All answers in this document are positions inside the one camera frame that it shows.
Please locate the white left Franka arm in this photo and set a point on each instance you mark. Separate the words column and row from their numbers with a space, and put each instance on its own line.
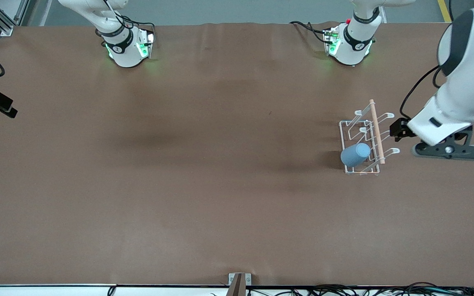
column 463, row 94

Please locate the small metal bracket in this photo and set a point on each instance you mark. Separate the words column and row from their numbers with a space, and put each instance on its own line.
column 232, row 279

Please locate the blue plastic cup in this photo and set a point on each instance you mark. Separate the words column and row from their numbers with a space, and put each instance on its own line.
column 354, row 155

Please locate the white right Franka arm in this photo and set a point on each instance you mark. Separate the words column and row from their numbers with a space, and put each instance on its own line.
column 121, row 49

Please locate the brown wooden post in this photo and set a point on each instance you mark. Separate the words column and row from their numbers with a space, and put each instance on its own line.
column 238, row 287

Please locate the brown table cover mat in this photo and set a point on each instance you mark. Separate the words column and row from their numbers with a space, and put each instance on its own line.
column 237, row 205

